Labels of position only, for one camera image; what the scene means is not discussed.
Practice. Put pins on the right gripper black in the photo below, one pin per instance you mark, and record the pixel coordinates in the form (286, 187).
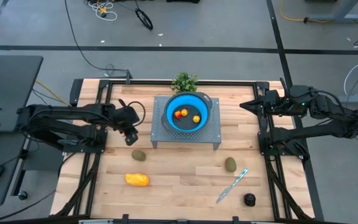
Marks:
(270, 104)

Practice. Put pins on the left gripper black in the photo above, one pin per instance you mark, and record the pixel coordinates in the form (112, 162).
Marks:
(126, 118)

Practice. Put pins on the brown-green kiwi fruit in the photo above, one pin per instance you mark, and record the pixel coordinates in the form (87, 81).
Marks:
(138, 155)
(230, 164)

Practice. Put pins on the blue collapsible bowl grey rim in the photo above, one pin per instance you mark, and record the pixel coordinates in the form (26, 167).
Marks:
(170, 105)

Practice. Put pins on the small red-orange fruit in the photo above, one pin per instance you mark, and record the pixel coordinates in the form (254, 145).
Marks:
(177, 114)

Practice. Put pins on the small yellow-orange fruit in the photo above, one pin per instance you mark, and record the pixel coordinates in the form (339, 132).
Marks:
(196, 118)

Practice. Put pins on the black avocado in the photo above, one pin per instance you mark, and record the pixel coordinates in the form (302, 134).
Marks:
(249, 199)

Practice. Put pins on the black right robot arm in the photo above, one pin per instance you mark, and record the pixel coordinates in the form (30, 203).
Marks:
(322, 105)

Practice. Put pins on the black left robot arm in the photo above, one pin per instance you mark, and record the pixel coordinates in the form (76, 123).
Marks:
(73, 113)

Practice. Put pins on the grey perforated metal stand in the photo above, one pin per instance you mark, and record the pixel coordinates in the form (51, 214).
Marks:
(210, 137)

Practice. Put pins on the yellow-orange mango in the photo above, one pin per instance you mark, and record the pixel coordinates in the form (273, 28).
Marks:
(137, 180)

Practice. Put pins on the green plant in white pot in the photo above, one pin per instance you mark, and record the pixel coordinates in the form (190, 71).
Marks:
(184, 82)

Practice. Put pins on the grey desk foot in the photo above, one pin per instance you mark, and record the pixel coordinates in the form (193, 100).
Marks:
(337, 17)
(357, 99)

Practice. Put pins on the black desk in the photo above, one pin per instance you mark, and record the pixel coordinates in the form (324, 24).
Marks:
(11, 93)

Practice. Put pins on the black caster wheel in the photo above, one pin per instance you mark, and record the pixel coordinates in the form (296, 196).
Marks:
(22, 195)

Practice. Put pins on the black table frame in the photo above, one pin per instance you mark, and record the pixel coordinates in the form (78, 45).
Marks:
(228, 83)

